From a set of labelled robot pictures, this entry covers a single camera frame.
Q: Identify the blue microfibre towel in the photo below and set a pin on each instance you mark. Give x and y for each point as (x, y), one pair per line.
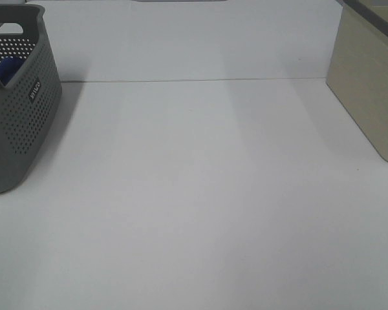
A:
(9, 67)

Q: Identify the grey perforated plastic basket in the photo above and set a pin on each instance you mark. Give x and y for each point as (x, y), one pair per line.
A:
(30, 100)

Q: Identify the beige storage box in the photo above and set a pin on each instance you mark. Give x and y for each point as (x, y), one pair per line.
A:
(358, 70)

